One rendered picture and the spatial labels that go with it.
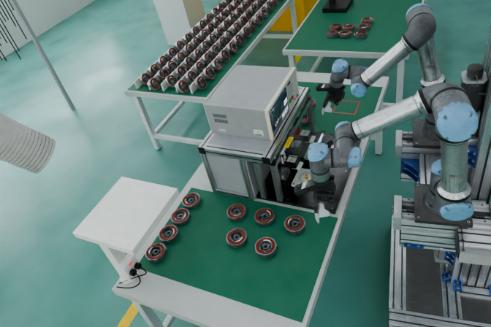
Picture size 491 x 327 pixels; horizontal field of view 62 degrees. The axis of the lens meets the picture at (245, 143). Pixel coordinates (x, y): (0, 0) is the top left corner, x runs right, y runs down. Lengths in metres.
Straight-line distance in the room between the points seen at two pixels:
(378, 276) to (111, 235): 1.79
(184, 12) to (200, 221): 4.11
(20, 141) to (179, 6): 4.54
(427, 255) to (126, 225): 1.82
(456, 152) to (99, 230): 1.48
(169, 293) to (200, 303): 0.18
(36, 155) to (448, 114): 1.51
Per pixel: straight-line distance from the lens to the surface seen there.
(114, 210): 2.03
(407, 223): 2.02
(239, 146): 2.25
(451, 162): 1.59
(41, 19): 8.98
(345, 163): 1.55
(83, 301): 3.42
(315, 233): 2.23
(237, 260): 2.20
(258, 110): 2.13
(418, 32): 2.02
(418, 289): 2.71
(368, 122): 1.61
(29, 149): 1.82
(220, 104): 2.24
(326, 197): 1.70
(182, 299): 2.17
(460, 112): 1.44
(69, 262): 3.73
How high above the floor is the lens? 2.51
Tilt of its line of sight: 38 degrees down
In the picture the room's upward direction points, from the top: 14 degrees counter-clockwise
